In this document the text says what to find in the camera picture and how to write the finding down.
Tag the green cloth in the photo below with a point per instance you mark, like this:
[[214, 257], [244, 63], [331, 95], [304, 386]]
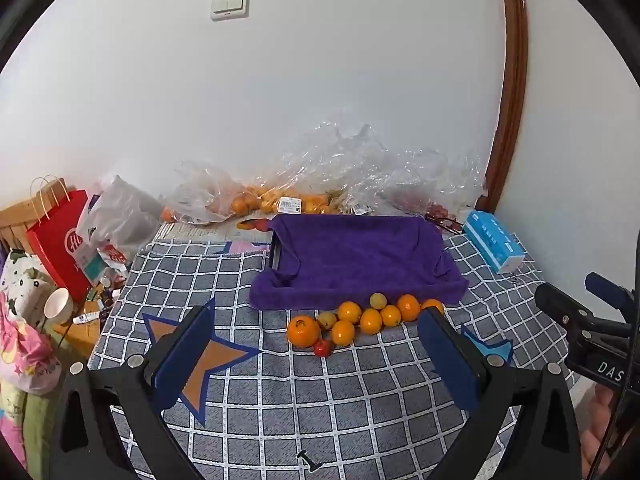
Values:
[[30, 425]]

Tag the white tube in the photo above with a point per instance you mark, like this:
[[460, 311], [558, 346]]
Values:
[[86, 317]]

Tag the white cup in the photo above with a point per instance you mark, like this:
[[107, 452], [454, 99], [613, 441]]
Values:
[[59, 305]]

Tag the wooden headboard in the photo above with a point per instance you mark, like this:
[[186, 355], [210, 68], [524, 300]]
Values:
[[12, 225]]

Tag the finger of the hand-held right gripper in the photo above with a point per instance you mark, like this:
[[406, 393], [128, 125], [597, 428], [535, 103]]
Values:
[[607, 287], [555, 302]]

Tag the pink printed cloth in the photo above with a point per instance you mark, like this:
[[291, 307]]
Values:
[[25, 355]]

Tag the wooden bedside table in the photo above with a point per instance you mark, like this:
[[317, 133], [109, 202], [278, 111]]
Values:
[[75, 340]]

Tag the large mandarin with green stem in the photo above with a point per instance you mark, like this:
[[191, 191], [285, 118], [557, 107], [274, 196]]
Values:
[[303, 331]]

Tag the purple towel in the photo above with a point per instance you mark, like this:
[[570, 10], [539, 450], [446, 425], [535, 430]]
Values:
[[360, 255]]

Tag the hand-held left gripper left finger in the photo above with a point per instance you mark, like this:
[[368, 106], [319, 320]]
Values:
[[185, 360]]

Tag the small red apple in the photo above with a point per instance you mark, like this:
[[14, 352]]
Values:
[[323, 347]]

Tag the bag of red cherry tomatoes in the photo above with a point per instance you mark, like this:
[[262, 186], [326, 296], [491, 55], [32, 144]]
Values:
[[425, 205]]

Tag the white light switch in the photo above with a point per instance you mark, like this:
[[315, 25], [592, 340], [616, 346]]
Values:
[[229, 4]]

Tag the clear bag of pale fruits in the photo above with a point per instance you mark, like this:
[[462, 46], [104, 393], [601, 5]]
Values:
[[347, 205]]

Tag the fruit print cardboard sheet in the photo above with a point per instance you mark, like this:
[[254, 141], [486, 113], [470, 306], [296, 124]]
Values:
[[200, 232]]

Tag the red paper bag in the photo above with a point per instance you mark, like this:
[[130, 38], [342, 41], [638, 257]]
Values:
[[55, 245]]

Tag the black tray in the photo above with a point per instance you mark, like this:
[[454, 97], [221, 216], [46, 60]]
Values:
[[274, 255]]

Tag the clear bag of mandarins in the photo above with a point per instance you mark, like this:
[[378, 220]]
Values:
[[270, 202]]

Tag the white floral pillow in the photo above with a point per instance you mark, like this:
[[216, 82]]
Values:
[[20, 275]]

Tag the red and white packet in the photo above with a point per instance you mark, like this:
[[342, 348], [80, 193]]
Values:
[[111, 257]]

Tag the grey checked blanket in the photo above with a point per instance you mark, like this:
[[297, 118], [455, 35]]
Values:
[[280, 400]]

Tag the clear bags of oranges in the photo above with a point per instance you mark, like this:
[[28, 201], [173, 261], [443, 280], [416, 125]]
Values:
[[350, 160]]

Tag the white plastic bag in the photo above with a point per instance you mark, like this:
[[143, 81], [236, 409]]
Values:
[[120, 215]]

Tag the orange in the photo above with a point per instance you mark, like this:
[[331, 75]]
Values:
[[390, 315], [408, 307], [349, 311], [343, 332], [432, 305], [371, 321]]

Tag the translucent plastic bag with oranges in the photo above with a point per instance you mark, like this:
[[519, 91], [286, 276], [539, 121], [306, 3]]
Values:
[[200, 195]]

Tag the blue tissue pack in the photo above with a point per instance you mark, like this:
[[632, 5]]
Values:
[[492, 240]]

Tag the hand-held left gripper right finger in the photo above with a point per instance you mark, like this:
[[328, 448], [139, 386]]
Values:
[[447, 360]]

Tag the person's right hand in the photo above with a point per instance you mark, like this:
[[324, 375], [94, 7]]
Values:
[[597, 425]]

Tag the brown wooden door frame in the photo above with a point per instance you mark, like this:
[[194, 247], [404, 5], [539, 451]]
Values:
[[517, 85]]

